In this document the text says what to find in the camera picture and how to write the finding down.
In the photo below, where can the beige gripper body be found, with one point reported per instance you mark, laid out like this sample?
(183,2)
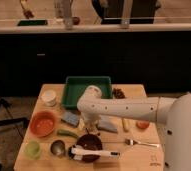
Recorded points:
(91,127)

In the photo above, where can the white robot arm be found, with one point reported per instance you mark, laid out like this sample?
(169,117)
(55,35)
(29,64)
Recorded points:
(175,113)

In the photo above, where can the dark brown bowl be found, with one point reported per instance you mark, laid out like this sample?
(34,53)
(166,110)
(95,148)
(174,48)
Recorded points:
(90,142)

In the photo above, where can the red orange bowl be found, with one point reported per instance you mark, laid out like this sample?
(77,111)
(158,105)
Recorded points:
(42,123)

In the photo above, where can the grey triangular cloth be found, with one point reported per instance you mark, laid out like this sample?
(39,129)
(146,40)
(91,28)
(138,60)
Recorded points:
(107,126)

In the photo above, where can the blue grey sponge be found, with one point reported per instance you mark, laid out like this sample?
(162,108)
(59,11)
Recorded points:
(71,119)

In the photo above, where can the green chili pepper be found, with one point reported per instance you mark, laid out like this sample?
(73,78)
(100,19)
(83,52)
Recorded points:
(67,133)

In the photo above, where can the metal round scoop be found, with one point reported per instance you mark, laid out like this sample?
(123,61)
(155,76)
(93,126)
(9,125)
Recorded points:
(58,148)

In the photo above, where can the dried red chili bunch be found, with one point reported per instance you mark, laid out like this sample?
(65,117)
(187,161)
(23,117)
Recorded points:
(118,93)

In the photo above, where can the green plastic tray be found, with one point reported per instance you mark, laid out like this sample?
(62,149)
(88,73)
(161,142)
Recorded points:
(76,85)

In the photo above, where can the silver fork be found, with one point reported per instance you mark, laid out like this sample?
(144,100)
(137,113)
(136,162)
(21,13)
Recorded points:
(132,142)

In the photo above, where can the red apple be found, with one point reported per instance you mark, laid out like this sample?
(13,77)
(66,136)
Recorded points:
(142,124)

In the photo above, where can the white small cup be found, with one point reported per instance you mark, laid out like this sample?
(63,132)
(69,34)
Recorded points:
(49,98)

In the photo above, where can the light green cup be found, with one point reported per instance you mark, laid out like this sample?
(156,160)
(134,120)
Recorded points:
(32,150)

